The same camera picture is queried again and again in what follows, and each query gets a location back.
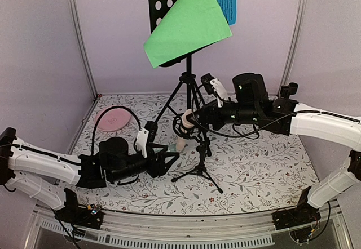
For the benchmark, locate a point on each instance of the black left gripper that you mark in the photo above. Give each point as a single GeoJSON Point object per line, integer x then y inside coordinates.
{"type": "Point", "coordinates": [155, 170]}

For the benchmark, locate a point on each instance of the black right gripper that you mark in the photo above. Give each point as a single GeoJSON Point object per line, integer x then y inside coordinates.
{"type": "Point", "coordinates": [209, 109]}

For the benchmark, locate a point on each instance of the mint green toy microphone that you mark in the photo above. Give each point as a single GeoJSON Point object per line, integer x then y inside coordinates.
{"type": "Point", "coordinates": [171, 148]}

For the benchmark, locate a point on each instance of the beige toy microphone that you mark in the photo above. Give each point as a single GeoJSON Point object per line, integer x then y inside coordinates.
{"type": "Point", "coordinates": [185, 126]}

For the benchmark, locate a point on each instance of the black round-base mic stand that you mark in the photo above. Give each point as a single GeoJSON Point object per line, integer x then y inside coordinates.
{"type": "Point", "coordinates": [287, 90]}

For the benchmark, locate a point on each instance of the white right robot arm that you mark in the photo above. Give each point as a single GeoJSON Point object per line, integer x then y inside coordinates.
{"type": "Point", "coordinates": [285, 116]}

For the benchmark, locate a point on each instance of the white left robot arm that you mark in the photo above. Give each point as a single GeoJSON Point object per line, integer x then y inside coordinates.
{"type": "Point", "coordinates": [23, 167]}

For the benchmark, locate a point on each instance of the pink round pad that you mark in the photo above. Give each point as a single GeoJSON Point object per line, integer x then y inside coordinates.
{"type": "Point", "coordinates": [114, 120]}

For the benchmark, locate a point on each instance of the floral patterned table mat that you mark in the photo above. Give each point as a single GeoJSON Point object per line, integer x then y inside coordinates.
{"type": "Point", "coordinates": [247, 175]}

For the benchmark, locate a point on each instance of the green paper sheet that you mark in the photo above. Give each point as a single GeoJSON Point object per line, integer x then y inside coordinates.
{"type": "Point", "coordinates": [188, 26]}

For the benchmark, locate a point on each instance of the black tripod music stand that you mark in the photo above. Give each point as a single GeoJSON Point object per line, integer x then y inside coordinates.
{"type": "Point", "coordinates": [157, 10]}

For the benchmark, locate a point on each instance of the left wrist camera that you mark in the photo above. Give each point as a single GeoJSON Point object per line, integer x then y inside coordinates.
{"type": "Point", "coordinates": [145, 135]}

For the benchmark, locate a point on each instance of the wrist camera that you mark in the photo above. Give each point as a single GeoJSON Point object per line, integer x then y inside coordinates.
{"type": "Point", "coordinates": [213, 86]}
{"type": "Point", "coordinates": [145, 135]}

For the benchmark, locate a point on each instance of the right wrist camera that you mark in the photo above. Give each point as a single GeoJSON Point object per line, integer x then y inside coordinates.
{"type": "Point", "coordinates": [213, 86]}

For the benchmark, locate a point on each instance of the right metal frame post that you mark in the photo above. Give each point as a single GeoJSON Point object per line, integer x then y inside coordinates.
{"type": "Point", "coordinates": [300, 11]}

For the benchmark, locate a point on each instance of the metal frame post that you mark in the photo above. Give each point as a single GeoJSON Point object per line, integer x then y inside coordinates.
{"type": "Point", "coordinates": [300, 11]}
{"type": "Point", "coordinates": [82, 47]}

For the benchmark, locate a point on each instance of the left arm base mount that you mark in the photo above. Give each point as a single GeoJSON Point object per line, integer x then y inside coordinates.
{"type": "Point", "coordinates": [90, 216]}

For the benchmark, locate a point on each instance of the front metal rail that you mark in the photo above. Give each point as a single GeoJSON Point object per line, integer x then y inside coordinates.
{"type": "Point", "coordinates": [127, 230]}

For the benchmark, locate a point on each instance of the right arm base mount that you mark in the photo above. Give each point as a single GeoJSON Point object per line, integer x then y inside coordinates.
{"type": "Point", "coordinates": [303, 213]}

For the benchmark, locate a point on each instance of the left metal frame post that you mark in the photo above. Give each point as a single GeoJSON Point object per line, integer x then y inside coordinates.
{"type": "Point", "coordinates": [82, 47]}

